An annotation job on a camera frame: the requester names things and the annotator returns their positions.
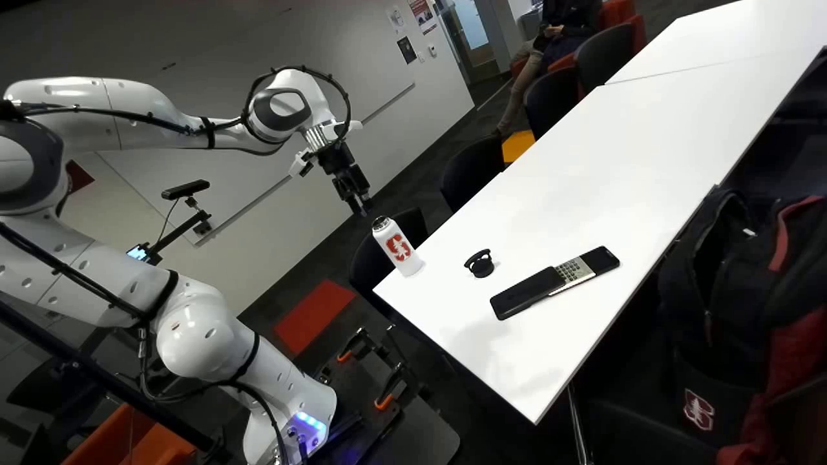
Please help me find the dark office chair near table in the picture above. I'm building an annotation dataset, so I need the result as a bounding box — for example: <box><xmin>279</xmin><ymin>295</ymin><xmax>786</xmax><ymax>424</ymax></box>
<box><xmin>440</xmin><ymin>137</ymin><xmax>507</xmax><ymax>212</ymax></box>

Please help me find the orange handled clamp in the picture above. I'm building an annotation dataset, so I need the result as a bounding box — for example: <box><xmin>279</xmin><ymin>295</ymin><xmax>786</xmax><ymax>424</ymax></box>
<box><xmin>335</xmin><ymin>327</ymin><xmax>371</xmax><ymax>364</ymax></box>
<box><xmin>371</xmin><ymin>362</ymin><xmax>406</xmax><ymax>411</ymax></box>

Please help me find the black chair at far table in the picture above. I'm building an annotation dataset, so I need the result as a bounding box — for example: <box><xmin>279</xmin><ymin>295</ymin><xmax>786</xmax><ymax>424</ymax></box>
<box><xmin>573</xmin><ymin>14</ymin><xmax>646</xmax><ymax>87</ymax></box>

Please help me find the red cushioned seat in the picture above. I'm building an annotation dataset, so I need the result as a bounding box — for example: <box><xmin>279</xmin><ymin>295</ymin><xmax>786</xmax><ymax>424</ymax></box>
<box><xmin>272</xmin><ymin>279</ymin><xmax>353</xmax><ymax>355</ymax></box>

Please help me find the black slider phone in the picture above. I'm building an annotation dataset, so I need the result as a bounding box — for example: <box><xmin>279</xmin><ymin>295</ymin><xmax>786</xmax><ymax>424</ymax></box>
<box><xmin>491</xmin><ymin>244</ymin><xmax>621</xmax><ymax>319</ymax></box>

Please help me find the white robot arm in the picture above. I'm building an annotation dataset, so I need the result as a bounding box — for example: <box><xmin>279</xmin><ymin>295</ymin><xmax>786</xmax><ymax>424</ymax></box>
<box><xmin>0</xmin><ymin>67</ymin><xmax>366</xmax><ymax>465</ymax></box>

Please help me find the black and red backpack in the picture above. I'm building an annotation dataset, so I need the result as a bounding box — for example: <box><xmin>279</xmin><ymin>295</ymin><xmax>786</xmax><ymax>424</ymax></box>
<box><xmin>658</xmin><ymin>186</ymin><xmax>827</xmax><ymax>465</ymax></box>

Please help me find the red patterned wall poster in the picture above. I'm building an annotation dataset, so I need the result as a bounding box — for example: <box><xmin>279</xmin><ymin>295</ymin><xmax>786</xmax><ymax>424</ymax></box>
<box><xmin>57</xmin><ymin>159</ymin><xmax>93</xmax><ymax>212</ymax></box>

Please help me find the seated person in background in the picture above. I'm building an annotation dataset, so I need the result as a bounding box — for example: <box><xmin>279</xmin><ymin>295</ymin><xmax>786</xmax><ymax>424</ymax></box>
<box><xmin>495</xmin><ymin>0</ymin><xmax>601</xmax><ymax>137</ymax></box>

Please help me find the dark chair with yellow seat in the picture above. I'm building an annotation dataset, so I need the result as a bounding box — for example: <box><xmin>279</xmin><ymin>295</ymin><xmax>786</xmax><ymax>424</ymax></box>
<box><xmin>500</xmin><ymin>67</ymin><xmax>580</xmax><ymax>163</ymax></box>

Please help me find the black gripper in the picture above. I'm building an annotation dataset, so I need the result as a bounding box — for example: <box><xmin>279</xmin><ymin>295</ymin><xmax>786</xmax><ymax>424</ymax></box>
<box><xmin>316</xmin><ymin>141</ymin><xmax>369</xmax><ymax>216</ymax></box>

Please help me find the white bottle with red logo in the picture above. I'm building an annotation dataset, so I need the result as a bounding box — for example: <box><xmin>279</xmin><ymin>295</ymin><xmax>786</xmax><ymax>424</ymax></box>
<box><xmin>371</xmin><ymin>215</ymin><xmax>424</xmax><ymax>277</ymax></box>

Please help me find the small black round lid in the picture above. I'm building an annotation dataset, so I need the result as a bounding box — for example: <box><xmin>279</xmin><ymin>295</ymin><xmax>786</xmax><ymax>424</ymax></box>
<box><xmin>464</xmin><ymin>247</ymin><xmax>494</xmax><ymax>279</ymax></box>

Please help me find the black camera on stand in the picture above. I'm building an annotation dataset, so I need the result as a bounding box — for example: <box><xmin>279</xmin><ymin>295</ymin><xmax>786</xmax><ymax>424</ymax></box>
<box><xmin>126</xmin><ymin>178</ymin><xmax>213</xmax><ymax>265</ymax></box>

